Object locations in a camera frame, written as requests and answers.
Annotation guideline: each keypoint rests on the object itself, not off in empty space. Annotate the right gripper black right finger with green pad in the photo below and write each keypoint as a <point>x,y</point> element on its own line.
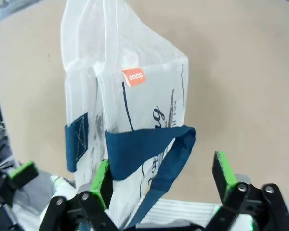
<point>227,175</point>

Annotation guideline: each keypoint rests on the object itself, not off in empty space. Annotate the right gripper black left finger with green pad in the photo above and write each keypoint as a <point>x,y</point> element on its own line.
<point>96,192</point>

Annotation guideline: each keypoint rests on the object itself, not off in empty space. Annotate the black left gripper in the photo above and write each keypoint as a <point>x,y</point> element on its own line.
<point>0,190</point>

